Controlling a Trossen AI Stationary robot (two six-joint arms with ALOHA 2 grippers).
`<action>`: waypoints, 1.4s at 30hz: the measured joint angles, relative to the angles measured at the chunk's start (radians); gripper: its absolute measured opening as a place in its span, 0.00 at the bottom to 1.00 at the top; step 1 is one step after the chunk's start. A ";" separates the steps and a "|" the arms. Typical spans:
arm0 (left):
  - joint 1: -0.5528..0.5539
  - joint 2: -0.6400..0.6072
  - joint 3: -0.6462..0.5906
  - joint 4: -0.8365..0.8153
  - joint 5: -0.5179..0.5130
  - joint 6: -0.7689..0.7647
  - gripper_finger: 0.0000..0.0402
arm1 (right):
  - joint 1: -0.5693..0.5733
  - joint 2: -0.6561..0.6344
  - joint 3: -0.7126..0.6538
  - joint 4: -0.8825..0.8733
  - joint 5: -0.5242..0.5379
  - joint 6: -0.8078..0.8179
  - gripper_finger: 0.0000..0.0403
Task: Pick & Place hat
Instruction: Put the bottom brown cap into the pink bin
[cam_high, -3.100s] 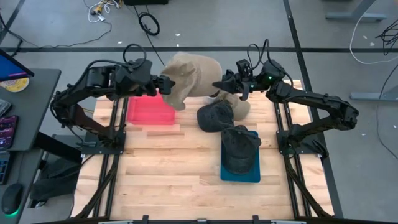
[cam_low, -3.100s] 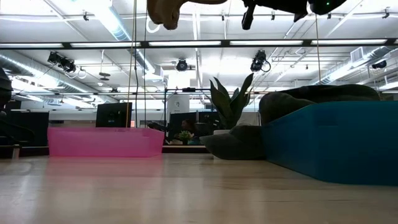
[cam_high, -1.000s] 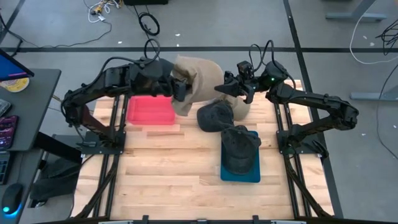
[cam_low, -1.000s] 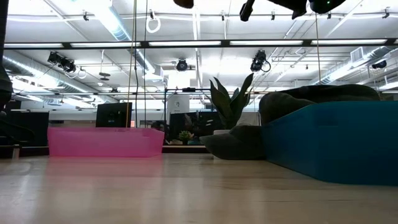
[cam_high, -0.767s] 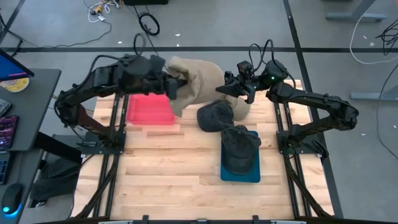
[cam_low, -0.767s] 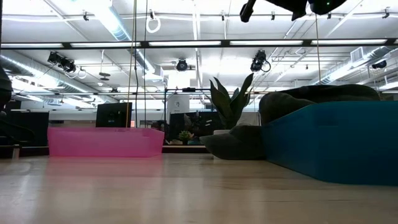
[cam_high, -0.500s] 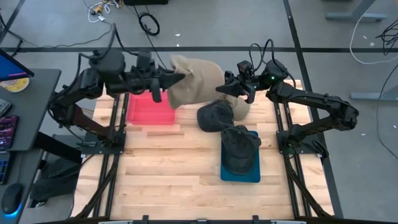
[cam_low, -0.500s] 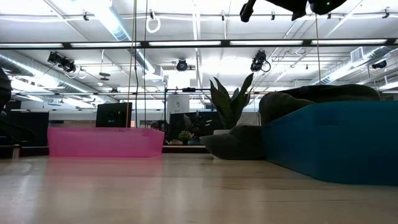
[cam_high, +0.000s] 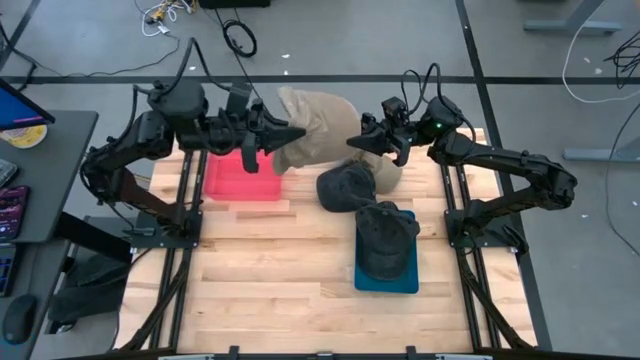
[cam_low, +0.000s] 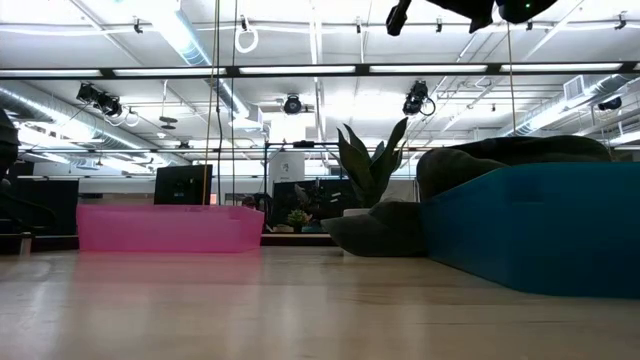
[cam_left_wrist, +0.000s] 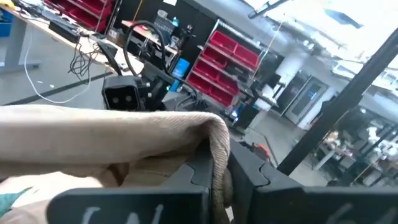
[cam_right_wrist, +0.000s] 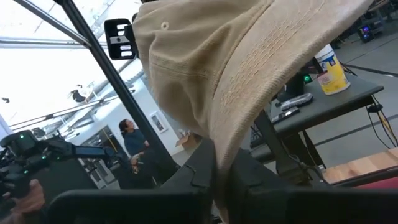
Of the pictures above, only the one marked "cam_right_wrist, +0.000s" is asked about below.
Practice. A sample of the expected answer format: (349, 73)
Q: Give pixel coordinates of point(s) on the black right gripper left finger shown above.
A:
(140, 207)

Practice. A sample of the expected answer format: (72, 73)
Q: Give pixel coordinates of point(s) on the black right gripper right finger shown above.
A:
(311, 207)

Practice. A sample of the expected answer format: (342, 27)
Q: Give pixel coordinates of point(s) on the beige baseball cap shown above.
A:
(217, 62)

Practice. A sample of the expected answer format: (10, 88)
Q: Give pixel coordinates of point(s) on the person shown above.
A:
(133, 141)

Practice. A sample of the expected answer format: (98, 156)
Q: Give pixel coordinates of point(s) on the pink plastic bin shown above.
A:
(379, 184)

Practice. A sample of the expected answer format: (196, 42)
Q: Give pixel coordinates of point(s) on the cardboard box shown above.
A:
(188, 141)

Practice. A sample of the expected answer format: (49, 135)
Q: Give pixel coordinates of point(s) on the black keyboard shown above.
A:
(256, 138)

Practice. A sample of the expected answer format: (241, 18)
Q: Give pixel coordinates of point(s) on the black smartphone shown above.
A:
(286, 114)

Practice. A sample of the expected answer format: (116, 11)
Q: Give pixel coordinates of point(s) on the black office desk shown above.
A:
(335, 105)

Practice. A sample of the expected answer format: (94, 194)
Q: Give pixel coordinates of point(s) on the grey handheld device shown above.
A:
(297, 101)

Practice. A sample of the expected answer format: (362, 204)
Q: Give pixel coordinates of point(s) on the person's hand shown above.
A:
(28, 200)

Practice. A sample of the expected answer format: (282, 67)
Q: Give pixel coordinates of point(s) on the black device green light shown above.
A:
(293, 87)

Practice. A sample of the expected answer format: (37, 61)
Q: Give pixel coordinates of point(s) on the yellow white wipes canister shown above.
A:
(334, 74)

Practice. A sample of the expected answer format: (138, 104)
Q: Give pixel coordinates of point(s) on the computer tower coloured lights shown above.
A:
(365, 32)

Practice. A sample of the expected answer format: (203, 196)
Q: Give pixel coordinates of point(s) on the framed wall picture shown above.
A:
(158, 122)

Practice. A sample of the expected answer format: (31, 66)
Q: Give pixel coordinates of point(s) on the black aluminium table frame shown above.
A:
(124, 93)

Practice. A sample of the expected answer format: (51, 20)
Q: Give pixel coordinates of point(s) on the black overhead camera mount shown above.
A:
(119, 39)

